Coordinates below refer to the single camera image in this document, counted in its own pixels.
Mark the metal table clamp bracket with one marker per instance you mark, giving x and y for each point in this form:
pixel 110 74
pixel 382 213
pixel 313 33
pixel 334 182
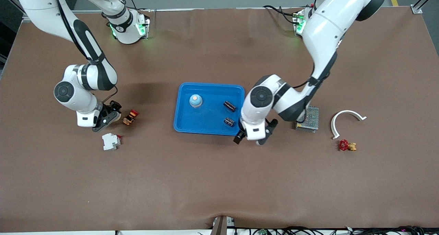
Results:
pixel 221 226

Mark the blue plastic tray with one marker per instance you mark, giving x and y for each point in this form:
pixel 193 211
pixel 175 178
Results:
pixel 205 121

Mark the metal mesh power supply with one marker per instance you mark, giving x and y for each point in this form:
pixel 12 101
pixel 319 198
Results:
pixel 310 123

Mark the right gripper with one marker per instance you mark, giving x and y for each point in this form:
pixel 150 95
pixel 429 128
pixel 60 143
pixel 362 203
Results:
pixel 113 107

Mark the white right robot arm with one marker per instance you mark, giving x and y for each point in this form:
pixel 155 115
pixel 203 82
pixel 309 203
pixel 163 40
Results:
pixel 41 8

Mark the brown table cover mat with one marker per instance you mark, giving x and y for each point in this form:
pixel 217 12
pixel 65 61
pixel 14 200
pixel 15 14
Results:
pixel 219 176

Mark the white curved plastic clip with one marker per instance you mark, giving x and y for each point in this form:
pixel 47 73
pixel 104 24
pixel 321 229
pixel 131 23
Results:
pixel 348 112

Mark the aluminium frame corner bracket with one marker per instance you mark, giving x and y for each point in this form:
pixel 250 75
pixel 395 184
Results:
pixel 416 9

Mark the red orange emergency stop button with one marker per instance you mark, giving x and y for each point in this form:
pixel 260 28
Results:
pixel 130 117

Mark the white circuit breaker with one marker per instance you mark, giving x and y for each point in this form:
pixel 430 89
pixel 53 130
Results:
pixel 110 141

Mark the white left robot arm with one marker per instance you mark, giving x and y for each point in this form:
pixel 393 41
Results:
pixel 329 22

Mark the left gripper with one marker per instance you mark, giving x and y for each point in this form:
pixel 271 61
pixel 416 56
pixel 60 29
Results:
pixel 238 139

